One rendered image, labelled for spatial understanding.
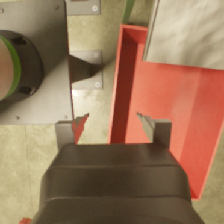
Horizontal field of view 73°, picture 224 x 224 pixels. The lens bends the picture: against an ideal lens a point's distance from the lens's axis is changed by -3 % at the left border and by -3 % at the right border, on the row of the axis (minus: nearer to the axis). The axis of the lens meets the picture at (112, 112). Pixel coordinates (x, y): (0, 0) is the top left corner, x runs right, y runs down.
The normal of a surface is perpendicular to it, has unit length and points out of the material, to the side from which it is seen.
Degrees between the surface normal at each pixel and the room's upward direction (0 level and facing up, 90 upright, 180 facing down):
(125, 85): 0
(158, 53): 30
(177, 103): 0
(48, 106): 0
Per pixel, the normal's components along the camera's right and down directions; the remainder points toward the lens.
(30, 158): 0.00, 0.25
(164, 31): -0.04, 0.69
